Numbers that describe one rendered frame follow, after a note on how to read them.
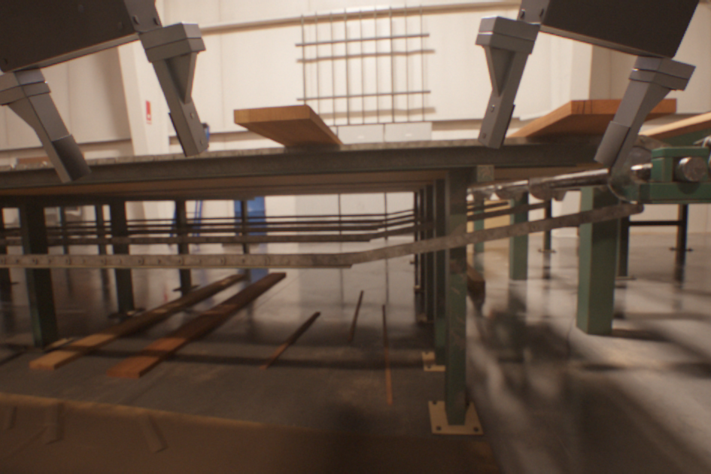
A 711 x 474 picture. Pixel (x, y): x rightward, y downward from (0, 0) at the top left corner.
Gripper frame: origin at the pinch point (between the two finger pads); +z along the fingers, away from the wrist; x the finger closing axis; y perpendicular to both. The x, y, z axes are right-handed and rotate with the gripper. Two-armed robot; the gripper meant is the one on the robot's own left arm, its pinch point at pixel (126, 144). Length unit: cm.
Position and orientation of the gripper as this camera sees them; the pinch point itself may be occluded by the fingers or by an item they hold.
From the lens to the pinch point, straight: 40.4
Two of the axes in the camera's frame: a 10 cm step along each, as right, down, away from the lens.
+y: 0.4, -4.8, 8.7
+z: 1.9, 8.6, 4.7
